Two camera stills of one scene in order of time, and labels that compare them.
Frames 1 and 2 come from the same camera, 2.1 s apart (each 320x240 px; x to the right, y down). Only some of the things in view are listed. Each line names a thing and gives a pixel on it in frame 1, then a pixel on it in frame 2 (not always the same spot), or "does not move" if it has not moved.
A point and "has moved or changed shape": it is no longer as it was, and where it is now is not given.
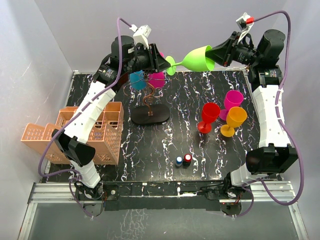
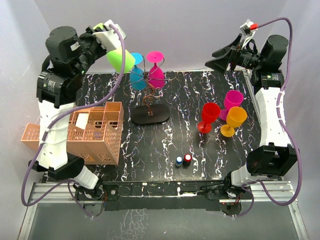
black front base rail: (163, 195) does not move
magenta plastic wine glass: (157, 79) does not move
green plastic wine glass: (195, 60) has moved or changed shape
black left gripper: (156, 62) to (88, 35)
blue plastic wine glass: (137, 81) does not move
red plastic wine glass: (210, 112) does not move
